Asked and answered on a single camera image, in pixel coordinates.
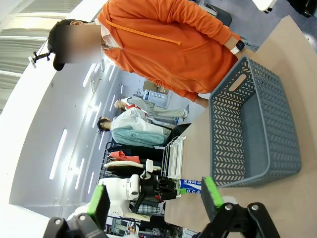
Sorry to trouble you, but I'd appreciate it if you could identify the blue Pocari Sweat can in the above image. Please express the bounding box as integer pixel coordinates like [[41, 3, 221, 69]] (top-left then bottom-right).
[[180, 178, 203, 197]]

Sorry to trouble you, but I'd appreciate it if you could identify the black cap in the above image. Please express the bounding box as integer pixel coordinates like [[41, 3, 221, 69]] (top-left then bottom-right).
[[48, 19, 86, 71]]

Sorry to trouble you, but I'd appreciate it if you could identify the black mounted camera clamp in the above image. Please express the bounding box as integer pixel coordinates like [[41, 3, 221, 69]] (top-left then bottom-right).
[[28, 50, 52, 69]]

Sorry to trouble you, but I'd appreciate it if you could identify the black hanging garment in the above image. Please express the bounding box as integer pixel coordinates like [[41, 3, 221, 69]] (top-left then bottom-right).
[[108, 144, 165, 162]]

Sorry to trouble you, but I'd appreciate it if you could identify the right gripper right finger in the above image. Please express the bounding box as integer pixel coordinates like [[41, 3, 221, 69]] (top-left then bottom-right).
[[198, 176, 282, 238]]

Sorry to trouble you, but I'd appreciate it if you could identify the plaid hanging garment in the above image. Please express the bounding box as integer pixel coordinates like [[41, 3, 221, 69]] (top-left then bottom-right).
[[130, 200, 165, 215]]

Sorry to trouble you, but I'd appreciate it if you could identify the cream hanging garment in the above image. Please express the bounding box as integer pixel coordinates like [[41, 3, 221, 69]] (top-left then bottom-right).
[[103, 160, 142, 171]]

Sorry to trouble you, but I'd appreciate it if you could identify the black clothes rack frame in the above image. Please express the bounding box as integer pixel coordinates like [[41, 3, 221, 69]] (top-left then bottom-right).
[[99, 141, 117, 181]]

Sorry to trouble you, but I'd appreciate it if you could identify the figure in white teal jacket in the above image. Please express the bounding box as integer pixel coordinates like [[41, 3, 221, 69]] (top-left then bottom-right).
[[97, 109, 173, 148]]

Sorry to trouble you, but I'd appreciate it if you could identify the bald mannequin in grey garment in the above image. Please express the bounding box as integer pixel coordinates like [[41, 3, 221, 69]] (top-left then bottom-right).
[[114, 96, 189, 119]]

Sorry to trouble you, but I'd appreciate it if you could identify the orange hanging garment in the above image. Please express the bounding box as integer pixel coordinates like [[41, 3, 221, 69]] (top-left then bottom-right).
[[108, 150, 133, 162]]

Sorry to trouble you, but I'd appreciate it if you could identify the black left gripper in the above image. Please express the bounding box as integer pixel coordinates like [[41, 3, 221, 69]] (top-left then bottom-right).
[[140, 173, 187, 203]]

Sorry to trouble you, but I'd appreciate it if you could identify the white wire can dispenser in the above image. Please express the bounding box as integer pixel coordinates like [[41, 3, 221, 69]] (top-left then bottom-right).
[[160, 135, 187, 180]]

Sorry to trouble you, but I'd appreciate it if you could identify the person's left forearm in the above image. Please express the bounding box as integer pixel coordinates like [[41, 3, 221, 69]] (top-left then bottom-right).
[[204, 13, 236, 48]]

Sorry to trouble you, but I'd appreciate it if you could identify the white smartwatch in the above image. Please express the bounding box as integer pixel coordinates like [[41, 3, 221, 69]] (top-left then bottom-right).
[[229, 39, 246, 55]]

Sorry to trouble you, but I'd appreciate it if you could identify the white slatted furniture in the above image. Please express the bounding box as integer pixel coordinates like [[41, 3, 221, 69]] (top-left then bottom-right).
[[144, 88, 168, 101]]

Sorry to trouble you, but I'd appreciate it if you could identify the blue-grey woven plastic basket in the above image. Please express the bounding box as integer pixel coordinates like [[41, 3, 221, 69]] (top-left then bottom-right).
[[209, 56, 302, 189]]

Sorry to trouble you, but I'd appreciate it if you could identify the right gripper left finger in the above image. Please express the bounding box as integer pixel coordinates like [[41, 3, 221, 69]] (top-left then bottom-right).
[[43, 183, 111, 238]]

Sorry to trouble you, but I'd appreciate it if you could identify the brown cardboard box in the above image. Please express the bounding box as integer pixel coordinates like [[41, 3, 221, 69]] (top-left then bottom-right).
[[143, 79, 159, 91]]

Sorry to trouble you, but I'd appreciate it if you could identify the person in orange hoodie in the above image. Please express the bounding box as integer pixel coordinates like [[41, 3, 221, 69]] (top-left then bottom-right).
[[48, 0, 245, 104]]

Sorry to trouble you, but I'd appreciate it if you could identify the person's right hand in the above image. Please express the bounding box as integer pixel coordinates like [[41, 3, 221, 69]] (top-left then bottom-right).
[[195, 95, 210, 109]]

